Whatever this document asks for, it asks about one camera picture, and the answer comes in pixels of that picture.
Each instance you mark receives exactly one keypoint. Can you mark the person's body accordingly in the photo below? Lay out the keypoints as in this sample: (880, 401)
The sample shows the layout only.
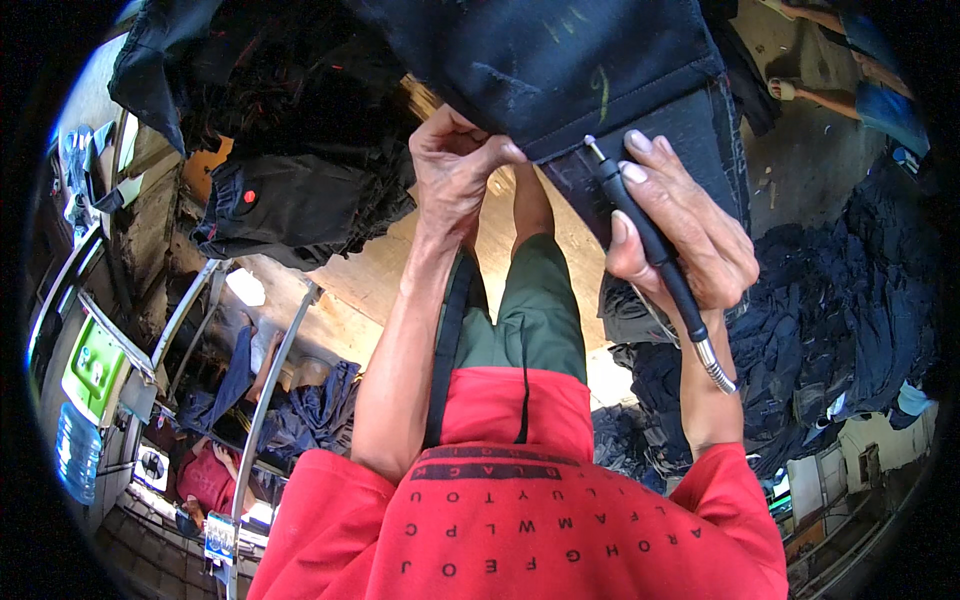
(525, 510)

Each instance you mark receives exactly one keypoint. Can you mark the black rotary tool handpiece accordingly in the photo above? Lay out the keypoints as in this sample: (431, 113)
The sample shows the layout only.
(652, 240)

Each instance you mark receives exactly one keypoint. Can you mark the dark denim jeans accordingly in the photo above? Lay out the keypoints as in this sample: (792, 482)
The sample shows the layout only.
(570, 67)

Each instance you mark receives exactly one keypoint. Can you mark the blue water bottle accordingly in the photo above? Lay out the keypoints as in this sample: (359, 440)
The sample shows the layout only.
(77, 454)

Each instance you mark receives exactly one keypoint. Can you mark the person's left hand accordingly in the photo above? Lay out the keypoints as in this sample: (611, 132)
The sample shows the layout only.
(446, 180)

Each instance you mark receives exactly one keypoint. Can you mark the heap of black garments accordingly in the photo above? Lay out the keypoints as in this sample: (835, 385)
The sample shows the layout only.
(285, 135)

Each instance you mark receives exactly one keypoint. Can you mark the small white fan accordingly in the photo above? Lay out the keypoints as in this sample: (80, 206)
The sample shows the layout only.
(152, 466)

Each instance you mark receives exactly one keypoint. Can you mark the heap of dark blue jeans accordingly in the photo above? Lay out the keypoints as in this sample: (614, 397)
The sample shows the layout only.
(832, 315)

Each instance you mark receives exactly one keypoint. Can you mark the person's legs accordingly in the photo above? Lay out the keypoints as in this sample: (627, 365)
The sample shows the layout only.
(536, 307)

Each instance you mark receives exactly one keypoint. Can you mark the metal pipe rack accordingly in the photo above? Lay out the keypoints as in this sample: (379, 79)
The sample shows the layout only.
(262, 405)

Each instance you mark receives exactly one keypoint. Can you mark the blue jeans on rack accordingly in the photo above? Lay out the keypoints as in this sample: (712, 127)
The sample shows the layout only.
(315, 409)

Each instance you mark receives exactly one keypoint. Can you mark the green water dispenser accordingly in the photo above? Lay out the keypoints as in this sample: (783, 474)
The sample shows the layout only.
(94, 367)

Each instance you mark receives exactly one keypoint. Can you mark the white plastic bag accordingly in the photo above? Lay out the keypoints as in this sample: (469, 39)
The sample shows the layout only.
(246, 286)

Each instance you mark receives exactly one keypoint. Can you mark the person's right hand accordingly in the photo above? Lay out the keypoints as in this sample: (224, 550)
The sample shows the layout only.
(701, 240)

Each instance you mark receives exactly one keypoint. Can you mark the hanging clothes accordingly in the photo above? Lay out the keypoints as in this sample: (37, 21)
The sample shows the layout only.
(94, 172)

